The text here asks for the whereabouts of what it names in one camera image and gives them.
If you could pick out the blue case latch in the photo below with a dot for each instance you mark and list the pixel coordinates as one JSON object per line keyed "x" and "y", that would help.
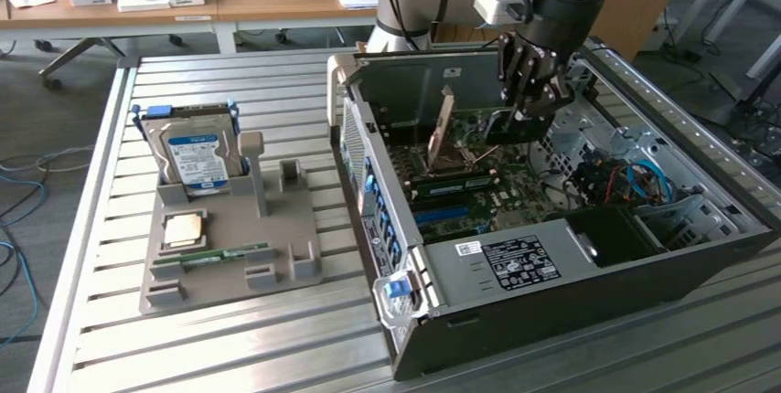
{"x": 397, "y": 287}

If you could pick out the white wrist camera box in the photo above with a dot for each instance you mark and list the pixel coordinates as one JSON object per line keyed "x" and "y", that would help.
{"x": 497, "y": 0}

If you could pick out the grey parts rack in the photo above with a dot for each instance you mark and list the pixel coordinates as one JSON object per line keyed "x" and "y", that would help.
{"x": 274, "y": 228}

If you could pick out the green RAM stick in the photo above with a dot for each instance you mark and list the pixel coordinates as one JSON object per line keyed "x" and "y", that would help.
{"x": 455, "y": 187}
{"x": 208, "y": 255}

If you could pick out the blue card retainer strip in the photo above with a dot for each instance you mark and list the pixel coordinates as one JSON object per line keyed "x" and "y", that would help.
{"x": 369, "y": 178}

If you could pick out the grey chipset heatsink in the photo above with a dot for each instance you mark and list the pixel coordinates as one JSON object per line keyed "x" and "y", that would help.
{"x": 515, "y": 220}

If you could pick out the black open PC case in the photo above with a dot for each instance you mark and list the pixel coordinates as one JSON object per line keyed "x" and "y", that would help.
{"x": 549, "y": 333}

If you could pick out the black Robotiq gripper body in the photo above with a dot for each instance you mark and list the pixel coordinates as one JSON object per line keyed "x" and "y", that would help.
{"x": 564, "y": 23}

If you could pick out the metal disk bay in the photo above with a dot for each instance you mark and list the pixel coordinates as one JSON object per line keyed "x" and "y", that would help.
{"x": 684, "y": 224}

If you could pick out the black fan shroud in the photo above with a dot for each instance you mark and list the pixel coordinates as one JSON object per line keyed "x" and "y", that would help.
{"x": 616, "y": 237}

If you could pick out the blue expansion slot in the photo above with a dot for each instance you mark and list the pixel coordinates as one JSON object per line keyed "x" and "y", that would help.
{"x": 440, "y": 216}

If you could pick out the silver CPU chip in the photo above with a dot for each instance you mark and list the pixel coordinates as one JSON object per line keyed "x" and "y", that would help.
{"x": 184, "y": 230}

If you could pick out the black low-profile graphics card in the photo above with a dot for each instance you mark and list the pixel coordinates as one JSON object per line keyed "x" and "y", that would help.
{"x": 519, "y": 130}

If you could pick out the grey power supply unit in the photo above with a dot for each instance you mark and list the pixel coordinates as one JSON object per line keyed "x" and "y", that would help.
{"x": 519, "y": 262}

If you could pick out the paper tag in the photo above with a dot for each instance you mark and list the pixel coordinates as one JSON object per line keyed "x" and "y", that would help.
{"x": 31, "y": 2}

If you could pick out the hard disk blue caddy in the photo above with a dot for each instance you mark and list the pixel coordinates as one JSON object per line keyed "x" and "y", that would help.
{"x": 196, "y": 155}

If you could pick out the green motherboard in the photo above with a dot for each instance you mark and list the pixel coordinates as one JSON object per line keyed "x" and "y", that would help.
{"x": 519, "y": 192}

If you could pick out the blue slot clip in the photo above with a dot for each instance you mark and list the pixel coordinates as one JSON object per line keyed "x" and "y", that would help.
{"x": 481, "y": 228}

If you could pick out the wooden desk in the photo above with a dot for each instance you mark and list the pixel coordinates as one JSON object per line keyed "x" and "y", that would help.
{"x": 92, "y": 16}
{"x": 305, "y": 4}

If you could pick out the white desk frame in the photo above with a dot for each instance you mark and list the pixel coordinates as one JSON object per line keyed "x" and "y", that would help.
{"x": 735, "y": 4}

